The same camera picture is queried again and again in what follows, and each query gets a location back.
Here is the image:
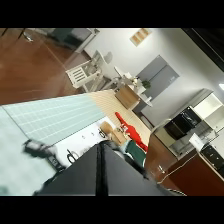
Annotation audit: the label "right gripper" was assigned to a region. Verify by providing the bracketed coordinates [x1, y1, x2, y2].
[22, 138, 58, 160]

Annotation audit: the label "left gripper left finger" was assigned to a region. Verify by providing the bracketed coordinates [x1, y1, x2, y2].
[33, 143, 101, 197]

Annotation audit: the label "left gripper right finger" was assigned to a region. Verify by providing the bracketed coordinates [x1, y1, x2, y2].
[100, 141, 185, 197]

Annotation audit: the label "pale blue shirt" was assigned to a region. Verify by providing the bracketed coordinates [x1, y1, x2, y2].
[0, 105, 58, 197]

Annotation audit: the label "green garment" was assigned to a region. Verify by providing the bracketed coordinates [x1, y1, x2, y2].
[123, 139, 148, 168]

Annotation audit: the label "white garment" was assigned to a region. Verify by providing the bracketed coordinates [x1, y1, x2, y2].
[54, 115, 118, 165]

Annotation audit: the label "red garment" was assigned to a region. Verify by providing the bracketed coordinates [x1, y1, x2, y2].
[114, 111, 150, 153]

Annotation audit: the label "white chair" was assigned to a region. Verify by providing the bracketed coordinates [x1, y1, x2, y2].
[65, 49, 113, 93]

